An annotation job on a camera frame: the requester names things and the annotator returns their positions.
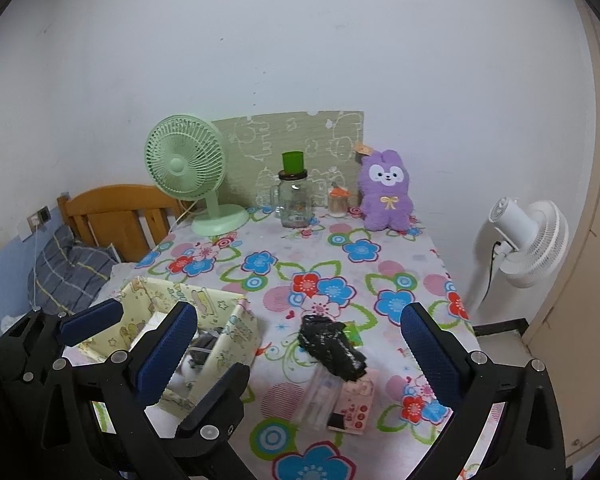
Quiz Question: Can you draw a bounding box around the white standing fan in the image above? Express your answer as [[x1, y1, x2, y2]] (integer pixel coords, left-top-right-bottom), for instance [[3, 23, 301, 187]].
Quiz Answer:
[[472, 199, 571, 312]]

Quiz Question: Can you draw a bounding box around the black plastic bag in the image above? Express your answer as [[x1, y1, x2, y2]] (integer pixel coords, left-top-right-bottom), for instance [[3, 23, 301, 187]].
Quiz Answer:
[[298, 314, 369, 382]]

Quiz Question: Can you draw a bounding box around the purple plush bunny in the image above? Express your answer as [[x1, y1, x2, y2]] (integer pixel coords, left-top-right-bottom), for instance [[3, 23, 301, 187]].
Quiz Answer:
[[353, 142, 414, 234]]

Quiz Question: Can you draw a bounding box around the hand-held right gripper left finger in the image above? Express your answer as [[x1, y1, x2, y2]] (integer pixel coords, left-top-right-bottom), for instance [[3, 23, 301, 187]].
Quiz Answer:
[[40, 301, 199, 480]]

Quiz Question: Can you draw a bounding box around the small orange-lid jar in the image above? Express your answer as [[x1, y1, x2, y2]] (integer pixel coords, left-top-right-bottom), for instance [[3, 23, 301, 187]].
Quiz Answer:
[[328, 185, 351, 219]]

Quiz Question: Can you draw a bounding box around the green plastic cup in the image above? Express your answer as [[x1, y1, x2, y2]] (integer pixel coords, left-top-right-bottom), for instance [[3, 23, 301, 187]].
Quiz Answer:
[[281, 150, 307, 174]]

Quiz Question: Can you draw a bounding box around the yellow cartoon fabric storage box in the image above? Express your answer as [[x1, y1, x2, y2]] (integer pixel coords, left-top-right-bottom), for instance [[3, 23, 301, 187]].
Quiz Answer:
[[77, 276, 261, 413]]

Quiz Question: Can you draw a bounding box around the green desk fan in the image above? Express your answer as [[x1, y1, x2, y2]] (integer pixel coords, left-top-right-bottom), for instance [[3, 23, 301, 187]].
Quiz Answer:
[[144, 114, 251, 237]]

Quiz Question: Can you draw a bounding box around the glass mug jar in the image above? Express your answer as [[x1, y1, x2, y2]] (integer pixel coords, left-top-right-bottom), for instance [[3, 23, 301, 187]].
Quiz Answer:
[[269, 169, 315, 229]]

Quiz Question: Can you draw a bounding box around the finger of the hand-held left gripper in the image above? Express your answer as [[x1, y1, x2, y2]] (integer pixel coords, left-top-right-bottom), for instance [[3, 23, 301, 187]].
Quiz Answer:
[[0, 298, 125, 384], [174, 362, 252, 457]]

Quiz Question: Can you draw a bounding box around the grey sock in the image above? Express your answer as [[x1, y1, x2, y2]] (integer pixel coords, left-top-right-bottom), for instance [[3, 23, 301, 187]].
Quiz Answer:
[[187, 331, 219, 374]]

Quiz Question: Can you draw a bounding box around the floral tablecloth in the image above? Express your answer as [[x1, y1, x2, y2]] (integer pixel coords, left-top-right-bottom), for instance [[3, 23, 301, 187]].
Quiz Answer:
[[62, 204, 482, 480]]

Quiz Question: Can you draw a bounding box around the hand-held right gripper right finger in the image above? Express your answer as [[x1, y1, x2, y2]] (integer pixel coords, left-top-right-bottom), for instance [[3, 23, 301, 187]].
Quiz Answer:
[[400, 302, 566, 480]]

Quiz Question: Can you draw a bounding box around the clear plastic bag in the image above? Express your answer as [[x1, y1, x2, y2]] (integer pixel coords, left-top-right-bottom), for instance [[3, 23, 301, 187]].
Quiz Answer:
[[297, 367, 342, 432]]

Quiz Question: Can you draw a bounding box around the white charging cable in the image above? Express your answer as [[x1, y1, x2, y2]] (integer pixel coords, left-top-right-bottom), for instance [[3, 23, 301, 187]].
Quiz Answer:
[[29, 227, 43, 312]]

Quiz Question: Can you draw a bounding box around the pink printed packet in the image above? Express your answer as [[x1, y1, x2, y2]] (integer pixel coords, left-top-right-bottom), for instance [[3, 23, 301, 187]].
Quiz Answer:
[[327, 367, 379, 434]]

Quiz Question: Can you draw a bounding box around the green patterned board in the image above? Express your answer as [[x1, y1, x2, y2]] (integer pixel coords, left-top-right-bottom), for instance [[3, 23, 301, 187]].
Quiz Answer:
[[210, 108, 366, 209]]

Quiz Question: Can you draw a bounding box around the grey plaid pillow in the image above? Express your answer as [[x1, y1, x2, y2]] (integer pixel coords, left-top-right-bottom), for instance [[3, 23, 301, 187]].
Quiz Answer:
[[32, 224, 119, 317]]

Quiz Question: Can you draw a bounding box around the wooden bed headboard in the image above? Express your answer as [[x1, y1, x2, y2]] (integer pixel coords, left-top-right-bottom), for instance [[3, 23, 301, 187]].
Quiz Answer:
[[56, 184, 197, 264]]

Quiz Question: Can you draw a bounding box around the black fan cable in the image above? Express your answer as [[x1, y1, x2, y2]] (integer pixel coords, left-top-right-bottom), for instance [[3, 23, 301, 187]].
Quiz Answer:
[[484, 240, 504, 307]]

